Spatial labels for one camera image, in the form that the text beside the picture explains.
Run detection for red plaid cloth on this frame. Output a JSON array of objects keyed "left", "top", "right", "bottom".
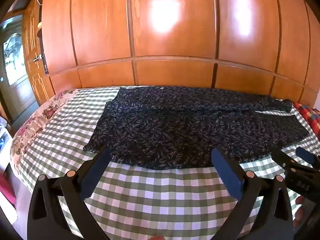
[{"left": 294, "top": 102, "right": 320, "bottom": 140}]

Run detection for dark leaf-print pants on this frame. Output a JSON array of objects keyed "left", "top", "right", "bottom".
[{"left": 83, "top": 86, "right": 310, "bottom": 171}]

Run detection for floral bed sheet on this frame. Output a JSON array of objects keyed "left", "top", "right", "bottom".
[{"left": 10, "top": 89, "right": 76, "bottom": 178}]

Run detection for wooden room door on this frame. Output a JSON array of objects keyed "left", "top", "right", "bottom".
[{"left": 22, "top": 0, "right": 51, "bottom": 106}]

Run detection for pink cloth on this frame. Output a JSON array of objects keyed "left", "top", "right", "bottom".
[{"left": 0, "top": 174, "right": 17, "bottom": 206}]

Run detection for glazed entrance door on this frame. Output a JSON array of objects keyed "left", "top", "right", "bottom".
[{"left": 0, "top": 15, "right": 38, "bottom": 121}]

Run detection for person's right hand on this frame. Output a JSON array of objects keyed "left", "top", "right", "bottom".
[{"left": 293, "top": 195, "right": 307, "bottom": 228}]

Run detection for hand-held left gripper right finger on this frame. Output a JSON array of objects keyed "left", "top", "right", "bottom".
[{"left": 211, "top": 149, "right": 294, "bottom": 240}]

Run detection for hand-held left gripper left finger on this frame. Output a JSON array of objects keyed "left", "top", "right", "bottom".
[{"left": 27, "top": 148, "right": 112, "bottom": 240}]

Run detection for green checked blanket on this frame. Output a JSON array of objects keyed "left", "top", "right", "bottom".
[{"left": 19, "top": 86, "right": 320, "bottom": 240}]

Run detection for wooden wardrobe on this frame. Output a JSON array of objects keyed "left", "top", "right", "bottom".
[{"left": 40, "top": 0, "right": 320, "bottom": 108}]

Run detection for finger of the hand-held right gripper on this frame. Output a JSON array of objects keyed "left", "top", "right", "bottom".
[
  {"left": 295, "top": 146, "right": 320, "bottom": 173},
  {"left": 271, "top": 148, "right": 297, "bottom": 173}
]

